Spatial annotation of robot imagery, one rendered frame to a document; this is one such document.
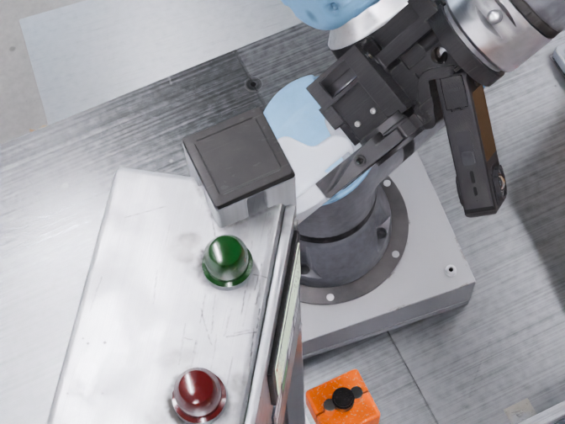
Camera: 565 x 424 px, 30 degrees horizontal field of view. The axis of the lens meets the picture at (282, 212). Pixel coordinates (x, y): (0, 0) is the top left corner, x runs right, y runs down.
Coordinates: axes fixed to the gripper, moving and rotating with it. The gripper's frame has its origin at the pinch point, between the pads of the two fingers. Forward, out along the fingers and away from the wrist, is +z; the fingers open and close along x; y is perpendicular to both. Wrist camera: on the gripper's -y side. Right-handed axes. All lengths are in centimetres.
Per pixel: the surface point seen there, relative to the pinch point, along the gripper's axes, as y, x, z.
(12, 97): 63, -117, 93
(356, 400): -13.4, 9.0, 1.8
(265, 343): -4.4, 32.7, -9.6
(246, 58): 21, -48, 15
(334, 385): -11.7, 8.3, 2.8
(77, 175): 22, -31, 35
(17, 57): 70, -123, 89
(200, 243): 1.6, 31.0, -9.3
